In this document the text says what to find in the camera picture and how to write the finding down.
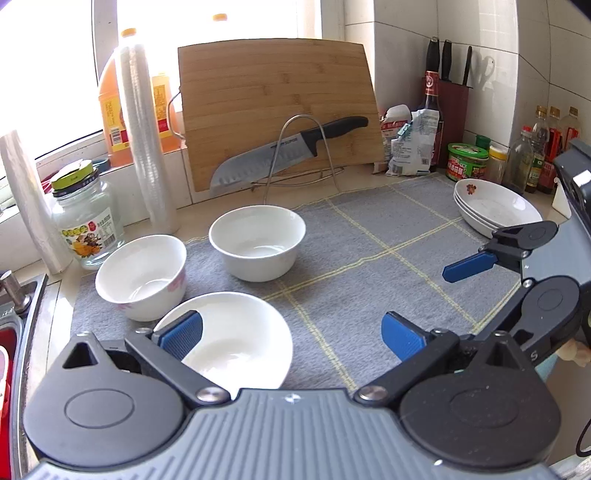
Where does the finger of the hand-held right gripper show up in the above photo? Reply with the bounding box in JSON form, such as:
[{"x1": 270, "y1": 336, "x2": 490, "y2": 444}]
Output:
[
  {"x1": 462, "y1": 285, "x2": 539, "y2": 344},
  {"x1": 442, "y1": 223, "x2": 537, "y2": 283}
]

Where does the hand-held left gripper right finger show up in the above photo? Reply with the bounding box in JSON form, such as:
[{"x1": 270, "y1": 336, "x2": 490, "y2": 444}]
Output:
[{"x1": 355, "y1": 311, "x2": 533, "y2": 410}]

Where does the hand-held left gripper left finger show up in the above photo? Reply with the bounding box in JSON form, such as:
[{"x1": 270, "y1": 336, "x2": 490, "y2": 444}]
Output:
[{"x1": 60, "y1": 310, "x2": 232, "y2": 410}]

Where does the plain white bowl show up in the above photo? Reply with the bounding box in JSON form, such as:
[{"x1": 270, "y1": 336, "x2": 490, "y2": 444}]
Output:
[
  {"x1": 152, "y1": 292, "x2": 294, "y2": 391},
  {"x1": 209, "y1": 206, "x2": 307, "y2": 282}
]

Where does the white bowl with pink print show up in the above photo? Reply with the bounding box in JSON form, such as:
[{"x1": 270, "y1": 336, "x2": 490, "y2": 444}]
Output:
[{"x1": 95, "y1": 234, "x2": 188, "y2": 322}]

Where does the person's right hand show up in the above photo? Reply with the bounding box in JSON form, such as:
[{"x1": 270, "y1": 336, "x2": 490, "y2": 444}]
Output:
[{"x1": 556, "y1": 340, "x2": 591, "y2": 366}]

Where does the grey checked table mat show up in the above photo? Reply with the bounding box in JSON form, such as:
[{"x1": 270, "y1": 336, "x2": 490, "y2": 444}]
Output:
[{"x1": 71, "y1": 173, "x2": 525, "y2": 393}]

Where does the green-lid sauce jar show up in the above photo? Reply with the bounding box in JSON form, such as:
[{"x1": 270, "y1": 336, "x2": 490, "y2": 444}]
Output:
[{"x1": 446, "y1": 142, "x2": 490, "y2": 182}]

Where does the small yellow-lid jar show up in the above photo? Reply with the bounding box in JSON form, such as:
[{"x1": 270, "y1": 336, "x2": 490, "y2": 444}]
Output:
[{"x1": 486, "y1": 145, "x2": 508, "y2": 184}]

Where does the clear glass bottle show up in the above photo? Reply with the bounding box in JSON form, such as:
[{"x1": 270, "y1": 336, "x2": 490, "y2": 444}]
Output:
[{"x1": 503, "y1": 127, "x2": 535, "y2": 195}]

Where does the yellow-label sauce bottle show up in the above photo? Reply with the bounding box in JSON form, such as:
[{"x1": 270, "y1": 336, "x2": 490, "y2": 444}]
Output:
[{"x1": 525, "y1": 105, "x2": 552, "y2": 195}]

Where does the white and blue salt bag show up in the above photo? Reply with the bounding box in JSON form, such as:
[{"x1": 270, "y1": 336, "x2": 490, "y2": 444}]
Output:
[{"x1": 385, "y1": 109, "x2": 441, "y2": 177}]

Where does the glass jar with green lid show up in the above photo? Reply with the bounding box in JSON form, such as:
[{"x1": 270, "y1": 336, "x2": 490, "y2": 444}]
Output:
[{"x1": 50, "y1": 159, "x2": 126, "y2": 271}]

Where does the steel sink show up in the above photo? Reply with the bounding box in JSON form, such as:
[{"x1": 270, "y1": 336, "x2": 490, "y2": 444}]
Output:
[{"x1": 0, "y1": 270, "x2": 61, "y2": 480}]

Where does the dark red knife block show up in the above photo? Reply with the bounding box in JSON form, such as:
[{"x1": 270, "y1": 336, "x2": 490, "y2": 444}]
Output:
[{"x1": 436, "y1": 79, "x2": 470, "y2": 155}]

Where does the red-label sauce bottle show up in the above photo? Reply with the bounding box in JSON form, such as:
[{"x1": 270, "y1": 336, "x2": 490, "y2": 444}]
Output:
[{"x1": 540, "y1": 107, "x2": 566, "y2": 195}]

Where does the white and red bag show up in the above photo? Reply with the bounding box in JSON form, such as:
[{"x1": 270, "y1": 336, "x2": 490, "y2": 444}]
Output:
[{"x1": 379, "y1": 105, "x2": 413, "y2": 174}]

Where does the pale gold-capped bottle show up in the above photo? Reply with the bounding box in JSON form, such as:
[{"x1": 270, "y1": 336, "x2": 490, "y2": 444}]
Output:
[{"x1": 561, "y1": 107, "x2": 583, "y2": 153}]

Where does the clear plastic wrap roll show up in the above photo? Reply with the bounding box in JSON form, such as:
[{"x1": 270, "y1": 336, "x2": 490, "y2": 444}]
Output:
[
  {"x1": 115, "y1": 44, "x2": 181, "y2": 235},
  {"x1": 0, "y1": 130, "x2": 74, "y2": 275}
]

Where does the dark soy sauce bottle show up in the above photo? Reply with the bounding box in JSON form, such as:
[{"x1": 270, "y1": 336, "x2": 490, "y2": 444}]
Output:
[{"x1": 422, "y1": 71, "x2": 445, "y2": 169}]

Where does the red basin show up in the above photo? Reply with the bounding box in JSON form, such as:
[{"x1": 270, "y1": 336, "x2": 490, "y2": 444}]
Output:
[{"x1": 0, "y1": 323, "x2": 14, "y2": 416}]

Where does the orange cooking oil jug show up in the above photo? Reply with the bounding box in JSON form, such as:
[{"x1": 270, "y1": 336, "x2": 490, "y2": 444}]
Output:
[{"x1": 99, "y1": 28, "x2": 178, "y2": 168}]

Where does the bamboo cutting board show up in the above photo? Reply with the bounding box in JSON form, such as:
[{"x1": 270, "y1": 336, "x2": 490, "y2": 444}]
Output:
[{"x1": 178, "y1": 39, "x2": 387, "y2": 193}]

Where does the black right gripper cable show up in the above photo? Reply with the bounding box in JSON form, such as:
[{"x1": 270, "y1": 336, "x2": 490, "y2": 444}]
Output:
[{"x1": 576, "y1": 413, "x2": 591, "y2": 459}]

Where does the black-handled kitchen knife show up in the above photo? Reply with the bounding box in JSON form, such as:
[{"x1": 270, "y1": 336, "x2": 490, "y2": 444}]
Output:
[{"x1": 210, "y1": 115, "x2": 370, "y2": 195}]

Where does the metal wire rack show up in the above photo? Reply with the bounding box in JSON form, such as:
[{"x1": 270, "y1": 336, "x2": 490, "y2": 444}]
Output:
[{"x1": 252, "y1": 114, "x2": 345, "y2": 204}]

